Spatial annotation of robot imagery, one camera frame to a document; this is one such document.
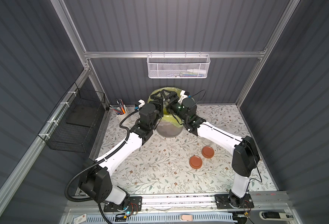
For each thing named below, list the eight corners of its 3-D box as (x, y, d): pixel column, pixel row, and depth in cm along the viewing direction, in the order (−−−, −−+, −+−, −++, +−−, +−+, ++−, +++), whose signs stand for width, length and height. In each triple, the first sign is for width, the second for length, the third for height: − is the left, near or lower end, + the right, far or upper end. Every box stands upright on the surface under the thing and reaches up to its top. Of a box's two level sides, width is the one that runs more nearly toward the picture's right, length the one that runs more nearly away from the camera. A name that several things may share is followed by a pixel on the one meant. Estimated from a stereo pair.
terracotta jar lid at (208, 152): (202, 158, 92) (203, 156, 90) (200, 148, 97) (201, 146, 95) (214, 158, 92) (215, 156, 90) (211, 148, 97) (212, 146, 95)
